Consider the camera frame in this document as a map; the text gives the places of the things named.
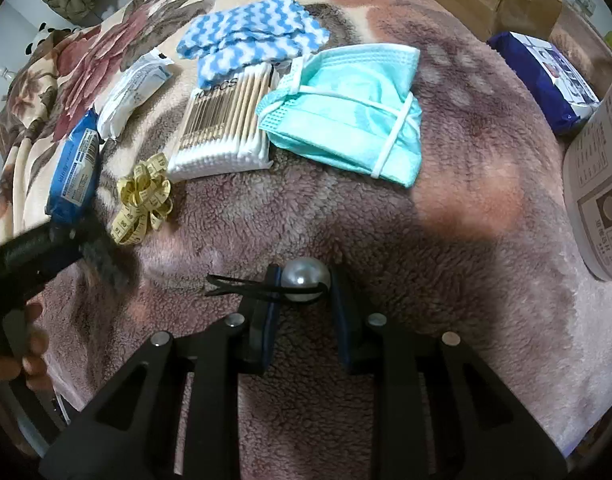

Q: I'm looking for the person's left hand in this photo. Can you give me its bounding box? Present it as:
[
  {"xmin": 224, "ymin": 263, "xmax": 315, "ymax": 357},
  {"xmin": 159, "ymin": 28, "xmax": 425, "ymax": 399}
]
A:
[{"xmin": 0, "ymin": 302, "xmax": 52, "ymax": 392}]

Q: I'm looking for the blue wet wipes packet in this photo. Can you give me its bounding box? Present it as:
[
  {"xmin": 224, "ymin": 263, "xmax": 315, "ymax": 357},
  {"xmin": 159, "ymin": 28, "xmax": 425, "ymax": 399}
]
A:
[{"xmin": 45, "ymin": 108, "xmax": 103, "ymax": 231}]

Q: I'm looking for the cotton swab bag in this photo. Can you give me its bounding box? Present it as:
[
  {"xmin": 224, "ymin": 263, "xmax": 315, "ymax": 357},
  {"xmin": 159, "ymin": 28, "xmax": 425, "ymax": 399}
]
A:
[{"xmin": 167, "ymin": 62, "xmax": 279, "ymax": 181}]

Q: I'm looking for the blue white wavy cloth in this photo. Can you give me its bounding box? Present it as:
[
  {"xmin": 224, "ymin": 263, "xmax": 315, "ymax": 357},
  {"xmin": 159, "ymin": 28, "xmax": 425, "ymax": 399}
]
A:
[{"xmin": 177, "ymin": 0, "xmax": 331, "ymax": 88}]

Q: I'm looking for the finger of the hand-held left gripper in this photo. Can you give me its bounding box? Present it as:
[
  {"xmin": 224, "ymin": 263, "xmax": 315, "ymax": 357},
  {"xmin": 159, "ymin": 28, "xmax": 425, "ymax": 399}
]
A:
[{"xmin": 75, "ymin": 214, "xmax": 138, "ymax": 292}]

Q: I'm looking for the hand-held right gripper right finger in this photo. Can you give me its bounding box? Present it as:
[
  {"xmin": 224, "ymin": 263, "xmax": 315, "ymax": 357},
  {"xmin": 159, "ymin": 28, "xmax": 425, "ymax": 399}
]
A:
[{"xmin": 328, "ymin": 265, "xmax": 569, "ymax": 480}]

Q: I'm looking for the white printed canister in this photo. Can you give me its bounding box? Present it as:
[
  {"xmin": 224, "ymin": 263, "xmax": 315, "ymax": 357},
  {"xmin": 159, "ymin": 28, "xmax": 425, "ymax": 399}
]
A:
[{"xmin": 563, "ymin": 62, "xmax": 612, "ymax": 282}]

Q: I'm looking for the yellow measuring tape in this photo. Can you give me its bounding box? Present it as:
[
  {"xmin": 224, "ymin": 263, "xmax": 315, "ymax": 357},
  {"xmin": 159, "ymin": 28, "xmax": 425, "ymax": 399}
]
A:
[{"xmin": 111, "ymin": 152, "xmax": 174, "ymax": 247}]

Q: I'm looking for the blue and white box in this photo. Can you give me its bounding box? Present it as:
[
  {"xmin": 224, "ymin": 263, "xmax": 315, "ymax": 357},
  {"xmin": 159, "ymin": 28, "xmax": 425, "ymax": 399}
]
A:
[{"xmin": 487, "ymin": 31, "xmax": 602, "ymax": 136}]

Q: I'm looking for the floral fleece blanket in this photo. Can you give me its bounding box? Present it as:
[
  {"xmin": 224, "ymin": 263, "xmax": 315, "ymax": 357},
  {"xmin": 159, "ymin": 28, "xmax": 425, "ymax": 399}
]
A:
[{"xmin": 0, "ymin": 0, "xmax": 612, "ymax": 461}]

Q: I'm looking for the white plastic packet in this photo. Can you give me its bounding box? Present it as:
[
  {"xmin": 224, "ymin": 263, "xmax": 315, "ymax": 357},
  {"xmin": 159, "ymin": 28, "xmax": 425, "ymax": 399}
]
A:
[{"xmin": 97, "ymin": 50, "xmax": 174, "ymax": 141}]

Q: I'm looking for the pearl hair tie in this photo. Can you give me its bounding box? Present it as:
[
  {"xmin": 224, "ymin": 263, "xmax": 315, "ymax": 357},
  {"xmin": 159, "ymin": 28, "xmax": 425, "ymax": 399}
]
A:
[{"xmin": 204, "ymin": 257, "xmax": 333, "ymax": 304}]

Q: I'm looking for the panda plush toy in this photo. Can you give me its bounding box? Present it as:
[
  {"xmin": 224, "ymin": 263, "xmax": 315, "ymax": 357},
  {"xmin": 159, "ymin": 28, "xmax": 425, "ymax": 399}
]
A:
[{"xmin": 23, "ymin": 22, "xmax": 82, "ymax": 56}]

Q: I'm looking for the teal face mask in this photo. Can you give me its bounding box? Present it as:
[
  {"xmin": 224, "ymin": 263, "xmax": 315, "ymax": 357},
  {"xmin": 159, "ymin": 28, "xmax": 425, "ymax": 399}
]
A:
[{"xmin": 256, "ymin": 44, "xmax": 423, "ymax": 189}]

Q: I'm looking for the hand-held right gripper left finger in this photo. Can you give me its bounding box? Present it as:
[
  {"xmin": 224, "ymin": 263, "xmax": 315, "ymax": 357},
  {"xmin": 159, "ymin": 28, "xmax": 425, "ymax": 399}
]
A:
[{"xmin": 38, "ymin": 262, "xmax": 283, "ymax": 480}]

